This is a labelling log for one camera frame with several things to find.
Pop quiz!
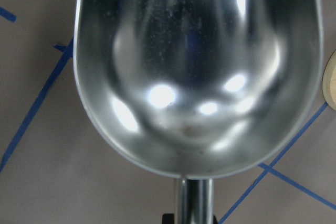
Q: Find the wooden cup stand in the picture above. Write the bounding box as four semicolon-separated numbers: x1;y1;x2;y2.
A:
322;51;336;110

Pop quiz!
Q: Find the metal ice scoop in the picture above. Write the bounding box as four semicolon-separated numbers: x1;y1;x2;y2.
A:
73;0;323;223

